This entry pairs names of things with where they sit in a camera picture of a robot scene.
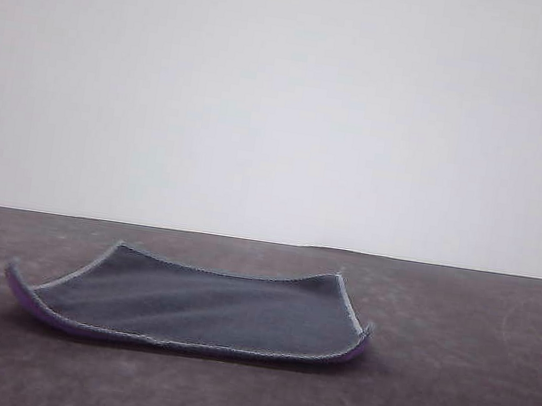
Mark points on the purple towel with grey hem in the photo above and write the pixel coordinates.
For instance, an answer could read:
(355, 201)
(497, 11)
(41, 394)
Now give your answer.
(196, 303)

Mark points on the grey table cloth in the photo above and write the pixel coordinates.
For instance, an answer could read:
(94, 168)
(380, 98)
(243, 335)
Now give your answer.
(425, 396)

